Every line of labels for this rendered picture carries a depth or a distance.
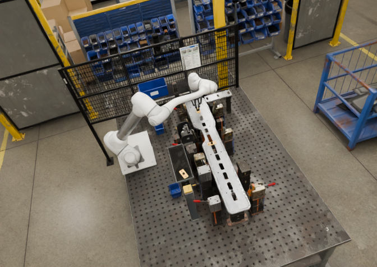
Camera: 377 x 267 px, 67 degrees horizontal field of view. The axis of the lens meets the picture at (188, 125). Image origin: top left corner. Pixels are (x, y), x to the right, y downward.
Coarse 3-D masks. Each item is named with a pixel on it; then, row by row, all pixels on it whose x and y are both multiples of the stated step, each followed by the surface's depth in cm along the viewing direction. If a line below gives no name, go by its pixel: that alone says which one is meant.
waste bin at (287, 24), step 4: (288, 0) 506; (292, 0) 510; (288, 4) 509; (292, 4) 514; (288, 8) 489; (288, 12) 493; (288, 16) 500; (288, 20) 505; (288, 24) 509; (284, 28) 530; (288, 28) 514; (284, 32) 533; (288, 32) 519; (284, 36) 537; (288, 36) 525; (284, 40) 542
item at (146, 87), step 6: (162, 78) 320; (138, 84) 317; (144, 84) 319; (150, 84) 321; (156, 84) 323; (162, 84) 325; (144, 90) 325; (150, 90) 307; (156, 90) 310; (162, 90) 312; (150, 96) 313; (156, 96) 315
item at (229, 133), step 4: (228, 128) 268; (228, 132) 265; (232, 132) 266; (224, 136) 267; (228, 136) 269; (232, 136) 270; (224, 140) 272; (228, 140) 273; (224, 144) 280; (228, 144) 277; (232, 144) 285; (228, 148) 281; (232, 148) 282; (228, 152) 285; (232, 152) 287
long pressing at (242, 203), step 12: (192, 108) 301; (204, 108) 298; (192, 120) 288; (204, 120) 286; (204, 132) 275; (216, 132) 273; (204, 144) 265; (216, 144) 263; (228, 156) 252; (216, 168) 244; (228, 168) 243; (216, 180) 236; (228, 180) 235; (228, 192) 227; (240, 192) 225; (228, 204) 220; (240, 204) 218
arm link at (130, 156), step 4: (128, 148) 269; (132, 148) 272; (124, 152) 265; (128, 152) 264; (132, 152) 265; (136, 152) 270; (120, 156) 268; (124, 156) 263; (128, 156) 263; (132, 156) 264; (136, 156) 266; (124, 160) 264; (128, 160) 263; (132, 160) 264; (136, 160) 268; (128, 164) 266; (132, 164) 268
